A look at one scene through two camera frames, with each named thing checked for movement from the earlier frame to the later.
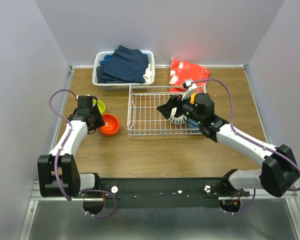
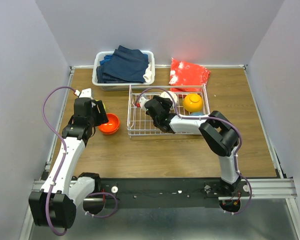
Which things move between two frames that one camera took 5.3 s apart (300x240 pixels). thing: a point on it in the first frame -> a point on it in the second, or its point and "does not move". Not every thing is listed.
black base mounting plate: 164,193 does not move
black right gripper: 165,109 -> 166,102
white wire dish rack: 145,119 does not move
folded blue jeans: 126,65 does not move
